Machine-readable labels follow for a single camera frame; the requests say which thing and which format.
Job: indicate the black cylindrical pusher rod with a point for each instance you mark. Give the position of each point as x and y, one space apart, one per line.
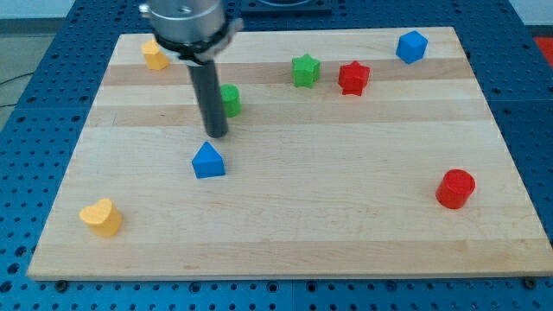
208 94

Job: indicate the green star block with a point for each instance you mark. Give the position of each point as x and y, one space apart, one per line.
305 71

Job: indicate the red star block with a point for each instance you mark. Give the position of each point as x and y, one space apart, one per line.
353 78

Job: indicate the green cylinder block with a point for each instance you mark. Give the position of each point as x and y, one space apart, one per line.
231 99

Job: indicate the yellow hexagon block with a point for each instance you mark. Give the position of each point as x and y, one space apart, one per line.
154 57

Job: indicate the blue triangle block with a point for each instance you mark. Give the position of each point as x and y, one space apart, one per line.
208 162

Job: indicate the wooden board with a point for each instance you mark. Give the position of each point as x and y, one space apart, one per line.
318 184

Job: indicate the yellow heart block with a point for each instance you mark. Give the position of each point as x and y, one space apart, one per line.
103 218

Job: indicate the blue cube block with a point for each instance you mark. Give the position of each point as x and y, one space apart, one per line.
411 47

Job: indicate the red cylinder block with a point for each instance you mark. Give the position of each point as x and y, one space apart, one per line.
455 189

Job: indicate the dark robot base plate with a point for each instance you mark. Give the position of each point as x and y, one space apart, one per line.
285 7

